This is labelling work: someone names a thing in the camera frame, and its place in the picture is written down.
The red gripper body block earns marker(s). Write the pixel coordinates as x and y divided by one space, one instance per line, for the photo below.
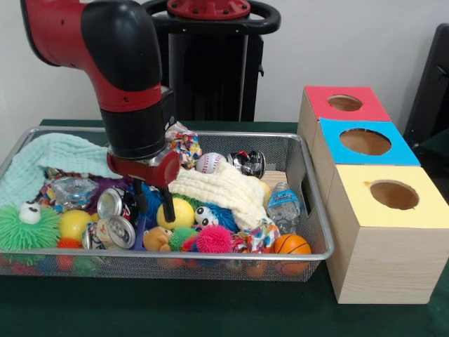
147 172

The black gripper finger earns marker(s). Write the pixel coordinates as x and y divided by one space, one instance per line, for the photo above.
141 196
168 205

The smooth yellow ball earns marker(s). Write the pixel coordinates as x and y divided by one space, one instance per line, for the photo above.
184 212

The cream yellow cloth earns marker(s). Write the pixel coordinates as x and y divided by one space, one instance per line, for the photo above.
217 189

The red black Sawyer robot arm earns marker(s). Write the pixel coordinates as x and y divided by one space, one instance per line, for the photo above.
115 52

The shallow metal mesh bin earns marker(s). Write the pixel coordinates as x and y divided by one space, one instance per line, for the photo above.
298 158

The wooden box with three holes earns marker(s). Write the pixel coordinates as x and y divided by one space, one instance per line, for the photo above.
386 267

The crushed silver drink can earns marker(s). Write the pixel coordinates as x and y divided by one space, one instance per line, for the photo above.
117 233

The pink spiky ball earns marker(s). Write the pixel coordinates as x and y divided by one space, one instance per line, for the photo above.
214 238

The white toy baseball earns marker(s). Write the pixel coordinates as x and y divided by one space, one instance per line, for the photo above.
210 163

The crushed black drink can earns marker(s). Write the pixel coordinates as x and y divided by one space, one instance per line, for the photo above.
247 163

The dark green table cloth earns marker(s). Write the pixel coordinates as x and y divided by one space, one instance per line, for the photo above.
435 151
175 309

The mint green cloth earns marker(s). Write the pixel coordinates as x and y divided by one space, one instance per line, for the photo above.
42 158

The crushed clear water bottle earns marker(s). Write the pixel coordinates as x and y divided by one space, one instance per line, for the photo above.
284 203

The green spiky ball with eyes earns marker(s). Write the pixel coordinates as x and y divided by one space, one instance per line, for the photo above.
31 235

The orange toy basketball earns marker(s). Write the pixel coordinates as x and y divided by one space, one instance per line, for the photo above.
293 244

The black upright panel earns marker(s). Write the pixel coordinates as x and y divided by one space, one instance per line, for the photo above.
431 87

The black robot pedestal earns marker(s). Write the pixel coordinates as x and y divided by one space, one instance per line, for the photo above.
217 70

